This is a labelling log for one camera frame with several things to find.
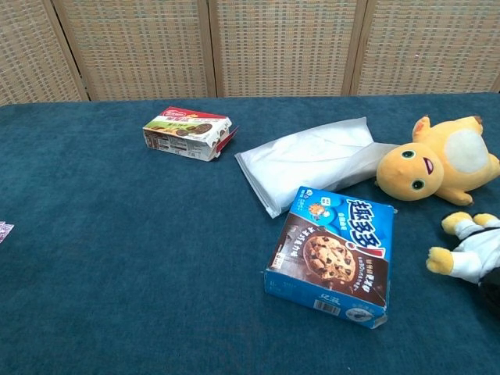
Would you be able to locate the woven bamboo folding screen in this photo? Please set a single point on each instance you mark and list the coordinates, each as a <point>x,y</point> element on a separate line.
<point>273,47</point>

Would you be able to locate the blue chocolate cookie box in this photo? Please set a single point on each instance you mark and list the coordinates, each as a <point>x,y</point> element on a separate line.
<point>332,258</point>

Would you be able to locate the yellow plush toy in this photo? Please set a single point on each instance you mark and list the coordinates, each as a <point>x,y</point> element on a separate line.
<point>441,168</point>

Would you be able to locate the white plastic bag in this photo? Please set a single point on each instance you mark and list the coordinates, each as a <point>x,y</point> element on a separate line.
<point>304,164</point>

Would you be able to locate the black white plush doll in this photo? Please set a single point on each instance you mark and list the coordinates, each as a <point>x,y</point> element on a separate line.
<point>472,254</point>

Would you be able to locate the red green cookie box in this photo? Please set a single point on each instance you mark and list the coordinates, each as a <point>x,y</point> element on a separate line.
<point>183,134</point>

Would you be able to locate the blue felt table cloth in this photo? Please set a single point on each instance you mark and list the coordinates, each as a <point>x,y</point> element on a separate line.
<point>156,234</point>

